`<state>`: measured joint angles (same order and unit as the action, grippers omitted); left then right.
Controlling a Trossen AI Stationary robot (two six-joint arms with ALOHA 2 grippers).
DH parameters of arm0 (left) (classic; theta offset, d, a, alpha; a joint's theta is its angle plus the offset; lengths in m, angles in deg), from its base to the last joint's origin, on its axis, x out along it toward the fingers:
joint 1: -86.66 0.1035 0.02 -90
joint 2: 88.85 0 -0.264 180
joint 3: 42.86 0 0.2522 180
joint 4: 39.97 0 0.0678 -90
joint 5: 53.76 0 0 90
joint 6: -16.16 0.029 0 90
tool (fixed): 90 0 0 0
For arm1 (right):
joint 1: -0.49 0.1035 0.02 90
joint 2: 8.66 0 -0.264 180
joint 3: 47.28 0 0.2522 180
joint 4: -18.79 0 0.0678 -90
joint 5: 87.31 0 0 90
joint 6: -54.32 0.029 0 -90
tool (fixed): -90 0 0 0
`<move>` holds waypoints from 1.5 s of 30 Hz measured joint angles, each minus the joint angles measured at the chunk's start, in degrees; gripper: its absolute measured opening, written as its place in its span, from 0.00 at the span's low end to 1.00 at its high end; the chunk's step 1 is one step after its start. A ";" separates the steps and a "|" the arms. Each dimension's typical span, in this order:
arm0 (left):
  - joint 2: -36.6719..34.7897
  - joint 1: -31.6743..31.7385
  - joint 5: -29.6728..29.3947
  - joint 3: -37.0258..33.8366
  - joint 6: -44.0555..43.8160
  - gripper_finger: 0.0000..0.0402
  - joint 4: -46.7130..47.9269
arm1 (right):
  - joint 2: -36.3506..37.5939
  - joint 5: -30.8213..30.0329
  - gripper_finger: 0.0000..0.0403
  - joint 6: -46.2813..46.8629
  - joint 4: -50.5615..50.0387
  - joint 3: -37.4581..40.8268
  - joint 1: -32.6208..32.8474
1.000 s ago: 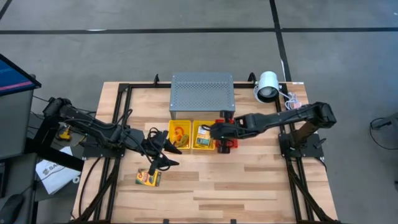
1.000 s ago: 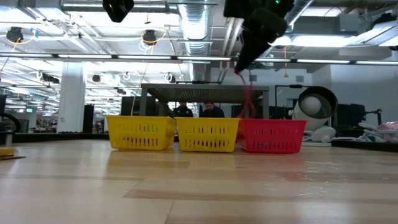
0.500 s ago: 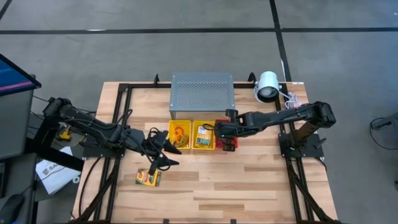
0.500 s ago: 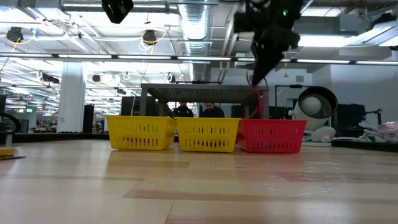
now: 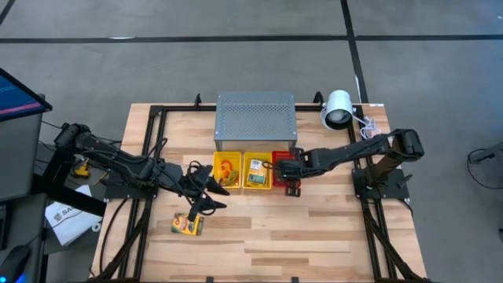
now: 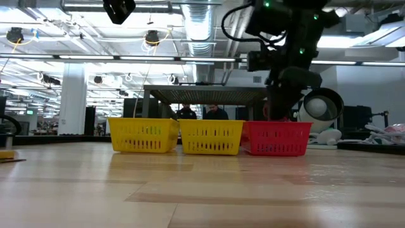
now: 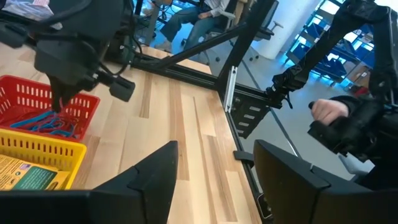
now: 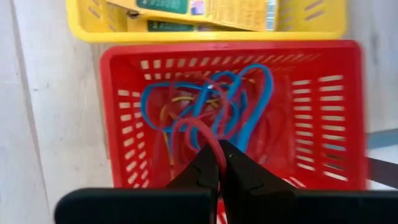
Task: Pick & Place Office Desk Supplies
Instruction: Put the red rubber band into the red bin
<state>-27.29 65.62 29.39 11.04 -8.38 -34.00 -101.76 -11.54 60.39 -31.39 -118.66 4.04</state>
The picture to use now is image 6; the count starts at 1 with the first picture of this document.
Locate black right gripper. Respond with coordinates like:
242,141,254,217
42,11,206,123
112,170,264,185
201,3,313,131
267,28,323,122

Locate yellow plastic basket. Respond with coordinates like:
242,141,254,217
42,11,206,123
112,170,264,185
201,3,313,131
178,119,246,156
107,117,180,154

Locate red plastic basket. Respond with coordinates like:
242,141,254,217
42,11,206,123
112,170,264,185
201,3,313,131
240,121,313,157

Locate LED light bar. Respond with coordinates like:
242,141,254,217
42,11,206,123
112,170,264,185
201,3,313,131
0,53,405,67

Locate person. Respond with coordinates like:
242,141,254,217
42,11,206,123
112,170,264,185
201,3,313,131
204,104,229,120
175,103,197,120

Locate black background monitor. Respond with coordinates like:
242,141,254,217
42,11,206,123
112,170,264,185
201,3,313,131
122,98,159,119
343,105,390,140

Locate grey perforated metal shelf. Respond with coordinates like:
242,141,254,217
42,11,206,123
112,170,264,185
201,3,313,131
142,84,275,122

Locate white building pillar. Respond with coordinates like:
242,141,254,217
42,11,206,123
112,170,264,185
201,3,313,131
58,62,89,136

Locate black upright box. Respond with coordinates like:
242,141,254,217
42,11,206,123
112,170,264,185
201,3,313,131
84,106,96,136

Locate yellow crayon box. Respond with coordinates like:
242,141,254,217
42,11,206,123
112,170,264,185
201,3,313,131
0,150,27,164

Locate black ceiling camera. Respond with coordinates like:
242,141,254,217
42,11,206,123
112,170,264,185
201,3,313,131
144,29,161,46
6,27,25,44

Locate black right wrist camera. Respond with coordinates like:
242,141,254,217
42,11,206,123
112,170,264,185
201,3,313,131
246,49,271,72

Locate silver air duct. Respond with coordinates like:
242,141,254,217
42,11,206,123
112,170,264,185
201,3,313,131
180,0,216,84

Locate white lamp cable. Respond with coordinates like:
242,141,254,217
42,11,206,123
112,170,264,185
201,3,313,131
363,123,405,146

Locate black cable loop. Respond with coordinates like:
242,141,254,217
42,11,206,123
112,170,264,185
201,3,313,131
0,114,22,136

